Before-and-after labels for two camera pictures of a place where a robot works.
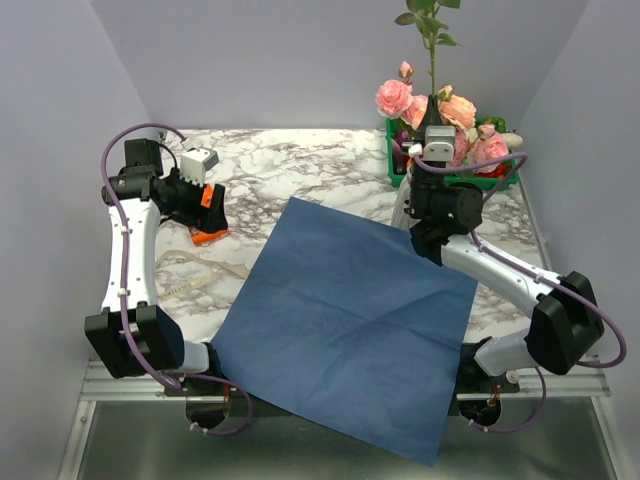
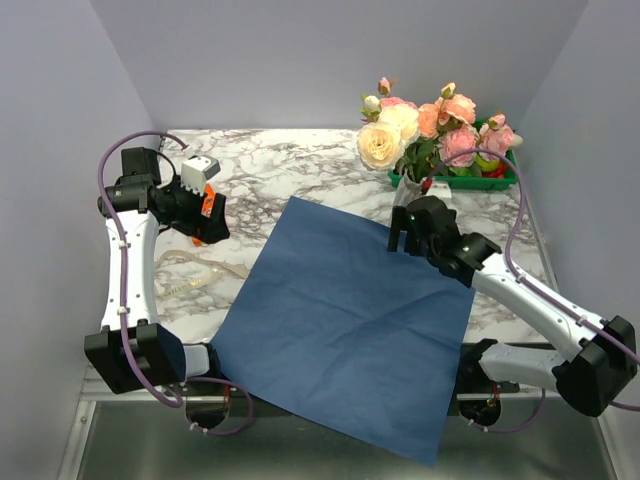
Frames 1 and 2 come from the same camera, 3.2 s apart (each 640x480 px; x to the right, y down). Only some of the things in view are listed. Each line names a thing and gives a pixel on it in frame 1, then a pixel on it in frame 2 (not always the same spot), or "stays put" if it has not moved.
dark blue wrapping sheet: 348,324 stays put
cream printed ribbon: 222,269 stays put
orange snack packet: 204,238 stays put
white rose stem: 430,27 -> 381,143
